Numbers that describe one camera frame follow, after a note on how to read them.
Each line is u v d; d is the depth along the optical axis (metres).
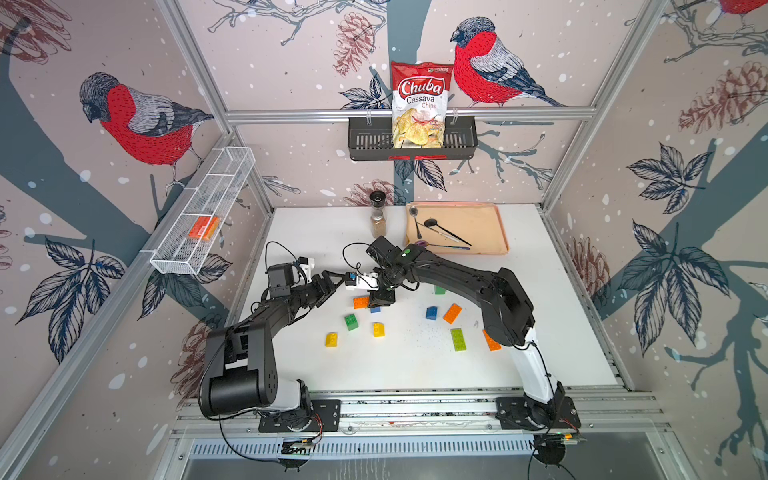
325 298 0.82
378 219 1.05
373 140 0.95
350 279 0.77
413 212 1.18
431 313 0.90
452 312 0.92
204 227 0.73
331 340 0.84
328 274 0.83
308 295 0.78
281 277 0.73
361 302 0.88
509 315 0.54
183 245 0.71
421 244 1.10
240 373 0.43
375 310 0.90
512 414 0.73
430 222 1.16
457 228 1.15
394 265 0.68
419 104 0.85
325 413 0.73
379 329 0.87
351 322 0.87
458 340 0.86
